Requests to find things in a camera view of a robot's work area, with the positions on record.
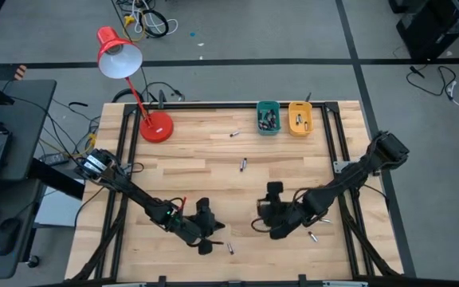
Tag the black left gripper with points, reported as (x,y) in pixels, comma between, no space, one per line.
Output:
(189,229)

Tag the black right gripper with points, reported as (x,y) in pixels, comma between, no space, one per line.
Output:
(283,213)

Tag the teal plastic bin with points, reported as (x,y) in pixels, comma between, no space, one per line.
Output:
(268,132)

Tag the yellow plastic bin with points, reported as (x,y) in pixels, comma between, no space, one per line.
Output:
(300,133)

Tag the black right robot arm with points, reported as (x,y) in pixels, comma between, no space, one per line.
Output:
(349,175)

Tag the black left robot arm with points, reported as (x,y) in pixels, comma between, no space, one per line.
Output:
(134,191)

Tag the silver mounting plate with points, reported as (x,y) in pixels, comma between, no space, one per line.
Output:
(338,166)

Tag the red desk lamp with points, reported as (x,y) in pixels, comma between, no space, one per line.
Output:
(155,126)

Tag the black power brick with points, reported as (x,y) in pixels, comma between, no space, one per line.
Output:
(54,159)

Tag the black caster wheel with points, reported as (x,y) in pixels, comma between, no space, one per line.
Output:
(33,261)

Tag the black computer mouse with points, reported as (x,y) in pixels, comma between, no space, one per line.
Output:
(7,237)

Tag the black computer desk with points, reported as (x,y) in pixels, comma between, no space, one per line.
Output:
(30,119)

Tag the orange black striped marker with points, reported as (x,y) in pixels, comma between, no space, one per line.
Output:
(20,72)

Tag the black aluminium rig frame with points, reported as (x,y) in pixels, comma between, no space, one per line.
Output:
(229,105)

